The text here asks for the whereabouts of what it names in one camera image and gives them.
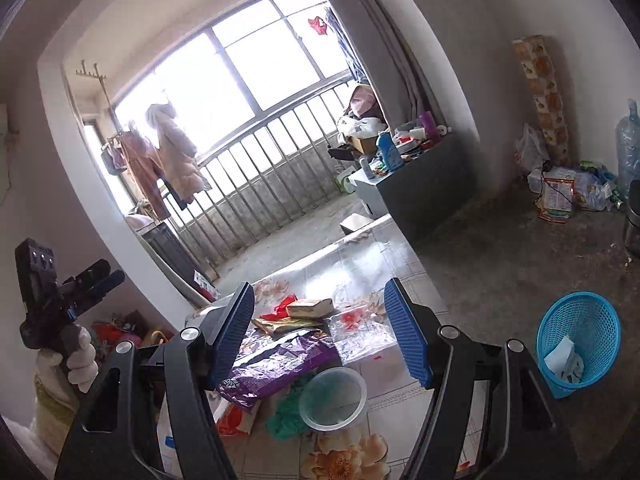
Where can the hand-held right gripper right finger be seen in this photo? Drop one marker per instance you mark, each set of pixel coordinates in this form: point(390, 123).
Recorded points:
point(407, 340)

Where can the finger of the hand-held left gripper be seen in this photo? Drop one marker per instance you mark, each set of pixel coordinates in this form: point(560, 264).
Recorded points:
point(107, 285)
point(92, 271)

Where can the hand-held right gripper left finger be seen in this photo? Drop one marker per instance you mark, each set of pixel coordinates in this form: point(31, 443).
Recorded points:
point(234, 340)

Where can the yellow snack packet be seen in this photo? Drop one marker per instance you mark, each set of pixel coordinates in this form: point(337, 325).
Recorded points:
point(277, 328)

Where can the purple snack bag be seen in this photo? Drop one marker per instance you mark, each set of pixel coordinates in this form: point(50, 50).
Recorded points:
point(280, 365)

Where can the red plastic wrapper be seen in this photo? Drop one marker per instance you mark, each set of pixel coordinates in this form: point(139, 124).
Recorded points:
point(282, 305)

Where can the blue plastic basket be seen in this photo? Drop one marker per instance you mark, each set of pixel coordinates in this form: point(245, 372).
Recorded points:
point(590, 320)

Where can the person's left forearm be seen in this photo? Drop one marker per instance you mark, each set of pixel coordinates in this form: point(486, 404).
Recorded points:
point(52, 410)

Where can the person's left hand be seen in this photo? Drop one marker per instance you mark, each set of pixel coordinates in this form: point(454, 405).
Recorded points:
point(82, 365)

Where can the clear plastic bag red print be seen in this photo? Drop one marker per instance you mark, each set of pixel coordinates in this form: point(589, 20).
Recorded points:
point(360, 335)

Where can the small beige cardboard box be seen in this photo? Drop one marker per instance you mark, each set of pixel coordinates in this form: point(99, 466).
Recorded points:
point(310, 307)

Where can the green plastic bag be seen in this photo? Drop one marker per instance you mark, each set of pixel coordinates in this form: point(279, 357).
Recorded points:
point(285, 415)

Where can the clear plastic bowl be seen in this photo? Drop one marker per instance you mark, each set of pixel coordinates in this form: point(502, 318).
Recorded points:
point(330, 405)

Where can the pink brown hanging coat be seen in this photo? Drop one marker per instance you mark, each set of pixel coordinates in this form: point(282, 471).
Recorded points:
point(145, 170)

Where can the brown cardboard box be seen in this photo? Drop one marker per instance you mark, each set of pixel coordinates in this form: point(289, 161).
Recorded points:
point(355, 222)

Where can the beige hanging coat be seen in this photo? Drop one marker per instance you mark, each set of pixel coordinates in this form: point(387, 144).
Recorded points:
point(177, 160)

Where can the grey cabinet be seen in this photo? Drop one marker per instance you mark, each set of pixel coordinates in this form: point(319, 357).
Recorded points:
point(425, 185)

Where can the white crumpled tissue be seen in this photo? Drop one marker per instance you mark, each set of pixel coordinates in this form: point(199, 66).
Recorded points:
point(562, 360)

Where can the metal balcony railing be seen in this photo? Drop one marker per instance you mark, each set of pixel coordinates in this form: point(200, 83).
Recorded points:
point(270, 170)

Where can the small white bottle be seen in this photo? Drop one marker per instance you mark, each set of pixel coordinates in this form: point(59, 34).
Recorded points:
point(366, 167)

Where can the blue detergent bottle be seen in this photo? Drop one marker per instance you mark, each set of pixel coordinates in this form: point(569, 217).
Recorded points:
point(387, 152)

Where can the metal coat rack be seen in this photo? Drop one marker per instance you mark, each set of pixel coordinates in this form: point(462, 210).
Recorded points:
point(95, 77)

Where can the red bordered snack packet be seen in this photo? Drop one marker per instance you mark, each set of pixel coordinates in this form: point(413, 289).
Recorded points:
point(555, 195)

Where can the toilet paper roll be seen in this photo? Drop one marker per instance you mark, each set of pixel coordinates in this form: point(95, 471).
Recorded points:
point(445, 130)

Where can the purple bottle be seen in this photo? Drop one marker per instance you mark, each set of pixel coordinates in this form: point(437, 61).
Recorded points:
point(427, 125)

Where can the white plastic bag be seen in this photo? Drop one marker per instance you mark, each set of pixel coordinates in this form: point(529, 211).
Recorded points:
point(530, 152)

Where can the pile of clear plastic bags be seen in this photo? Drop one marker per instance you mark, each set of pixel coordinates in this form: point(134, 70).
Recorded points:
point(590, 185)

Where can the pink bag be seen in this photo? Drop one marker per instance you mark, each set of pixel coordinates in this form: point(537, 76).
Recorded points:
point(362, 100)

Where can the black rice cooker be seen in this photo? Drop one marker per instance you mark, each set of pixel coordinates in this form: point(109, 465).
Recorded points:
point(634, 225)

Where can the window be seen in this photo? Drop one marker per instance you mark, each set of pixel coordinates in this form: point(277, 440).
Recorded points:
point(240, 60)

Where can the rolled patterned mat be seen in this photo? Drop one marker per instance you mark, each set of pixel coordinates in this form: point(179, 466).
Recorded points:
point(542, 90)

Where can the empty blue water jug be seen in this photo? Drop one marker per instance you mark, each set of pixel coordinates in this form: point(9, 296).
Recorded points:
point(629, 145)

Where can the grey curtain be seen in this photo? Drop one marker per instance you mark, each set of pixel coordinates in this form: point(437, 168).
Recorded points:
point(395, 35)

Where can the red hanging cloth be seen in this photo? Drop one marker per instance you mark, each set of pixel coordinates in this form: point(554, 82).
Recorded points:
point(317, 26)

